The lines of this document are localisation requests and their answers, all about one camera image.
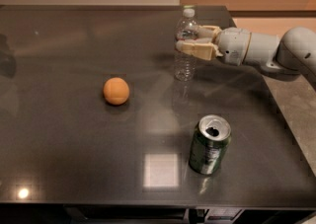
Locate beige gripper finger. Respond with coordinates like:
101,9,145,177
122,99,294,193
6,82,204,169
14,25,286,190
175,39,223,61
197,26,221,41

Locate clear plastic water bottle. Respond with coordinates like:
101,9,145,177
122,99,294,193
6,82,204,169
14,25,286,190
174,8,198,81

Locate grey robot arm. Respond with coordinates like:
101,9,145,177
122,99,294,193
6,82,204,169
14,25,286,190
176,26,316,89

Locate green soda can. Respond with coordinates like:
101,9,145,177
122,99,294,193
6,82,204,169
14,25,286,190
189,114,231,175

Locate orange ball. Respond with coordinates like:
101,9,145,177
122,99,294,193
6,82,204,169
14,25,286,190
103,77,129,106

